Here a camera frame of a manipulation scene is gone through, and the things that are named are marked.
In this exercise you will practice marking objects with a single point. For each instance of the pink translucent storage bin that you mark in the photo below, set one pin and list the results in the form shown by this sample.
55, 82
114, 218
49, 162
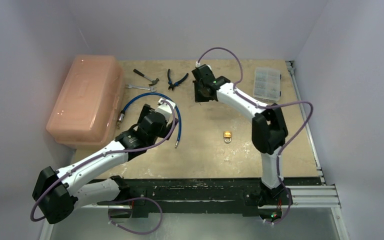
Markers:
86, 110

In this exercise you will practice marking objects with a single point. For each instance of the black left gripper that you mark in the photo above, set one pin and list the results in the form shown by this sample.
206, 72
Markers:
146, 110

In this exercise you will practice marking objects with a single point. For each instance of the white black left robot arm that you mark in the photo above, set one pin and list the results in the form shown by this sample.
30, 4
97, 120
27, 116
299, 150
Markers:
58, 192

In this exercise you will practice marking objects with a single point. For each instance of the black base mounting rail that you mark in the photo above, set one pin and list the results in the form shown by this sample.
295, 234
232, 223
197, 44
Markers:
241, 195

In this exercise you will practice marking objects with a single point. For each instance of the silver open-end wrench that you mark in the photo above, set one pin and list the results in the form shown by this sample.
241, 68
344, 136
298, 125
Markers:
146, 88

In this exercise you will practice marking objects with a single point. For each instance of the clear plastic organizer box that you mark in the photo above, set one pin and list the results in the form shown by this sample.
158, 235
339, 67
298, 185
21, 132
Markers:
267, 84

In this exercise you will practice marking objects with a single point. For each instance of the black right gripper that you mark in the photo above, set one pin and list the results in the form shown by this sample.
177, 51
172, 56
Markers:
196, 91

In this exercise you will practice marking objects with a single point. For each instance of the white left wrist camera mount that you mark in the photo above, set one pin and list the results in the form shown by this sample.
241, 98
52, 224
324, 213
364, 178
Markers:
166, 108

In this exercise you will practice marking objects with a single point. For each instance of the black claw hammer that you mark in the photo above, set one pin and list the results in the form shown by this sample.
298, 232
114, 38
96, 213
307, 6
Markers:
152, 81

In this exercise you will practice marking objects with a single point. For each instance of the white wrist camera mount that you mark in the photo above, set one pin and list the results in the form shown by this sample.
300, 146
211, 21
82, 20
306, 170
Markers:
166, 108
199, 63

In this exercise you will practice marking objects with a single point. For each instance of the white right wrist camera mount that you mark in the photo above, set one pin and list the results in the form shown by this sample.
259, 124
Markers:
199, 63

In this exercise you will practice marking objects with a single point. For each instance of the brass padlock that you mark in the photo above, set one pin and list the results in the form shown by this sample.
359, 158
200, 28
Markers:
227, 137

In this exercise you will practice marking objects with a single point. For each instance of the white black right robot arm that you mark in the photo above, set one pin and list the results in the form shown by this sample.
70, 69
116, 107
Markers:
268, 127

